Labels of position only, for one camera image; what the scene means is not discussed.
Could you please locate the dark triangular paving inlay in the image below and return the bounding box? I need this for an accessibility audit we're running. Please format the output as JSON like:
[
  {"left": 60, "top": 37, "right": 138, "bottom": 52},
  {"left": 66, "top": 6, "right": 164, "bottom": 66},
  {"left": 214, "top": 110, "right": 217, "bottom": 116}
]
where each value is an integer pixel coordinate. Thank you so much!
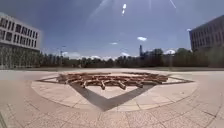
[{"left": 35, "top": 74, "right": 195, "bottom": 113}]

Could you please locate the row of dark trees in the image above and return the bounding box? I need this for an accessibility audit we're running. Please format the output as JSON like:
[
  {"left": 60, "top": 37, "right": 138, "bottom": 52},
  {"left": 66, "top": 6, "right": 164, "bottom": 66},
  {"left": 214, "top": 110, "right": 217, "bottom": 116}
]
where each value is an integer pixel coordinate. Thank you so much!
[{"left": 36, "top": 47, "right": 224, "bottom": 69}]

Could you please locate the pale stone paved plaza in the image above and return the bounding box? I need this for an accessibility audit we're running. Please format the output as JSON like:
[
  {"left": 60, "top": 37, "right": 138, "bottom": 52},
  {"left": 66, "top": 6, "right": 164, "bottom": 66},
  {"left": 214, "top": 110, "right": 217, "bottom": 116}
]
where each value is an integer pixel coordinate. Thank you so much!
[{"left": 0, "top": 68, "right": 224, "bottom": 128}]

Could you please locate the dark building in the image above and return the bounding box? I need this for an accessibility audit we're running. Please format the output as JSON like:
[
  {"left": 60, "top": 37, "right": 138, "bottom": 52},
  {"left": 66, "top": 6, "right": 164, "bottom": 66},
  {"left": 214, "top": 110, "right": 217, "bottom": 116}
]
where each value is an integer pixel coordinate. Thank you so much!
[{"left": 188, "top": 14, "right": 224, "bottom": 53}]

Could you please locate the distant tower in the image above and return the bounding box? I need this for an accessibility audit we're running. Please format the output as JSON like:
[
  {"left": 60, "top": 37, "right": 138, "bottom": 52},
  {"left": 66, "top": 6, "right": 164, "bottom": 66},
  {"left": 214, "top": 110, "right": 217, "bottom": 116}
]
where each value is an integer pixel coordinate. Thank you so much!
[{"left": 138, "top": 44, "right": 144, "bottom": 57}]

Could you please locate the white multi-storey building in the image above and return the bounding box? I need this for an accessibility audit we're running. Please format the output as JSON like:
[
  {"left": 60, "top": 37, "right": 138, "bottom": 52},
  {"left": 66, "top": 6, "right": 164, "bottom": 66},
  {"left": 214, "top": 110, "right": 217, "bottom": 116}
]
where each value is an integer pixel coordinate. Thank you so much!
[{"left": 0, "top": 12, "right": 43, "bottom": 70}]

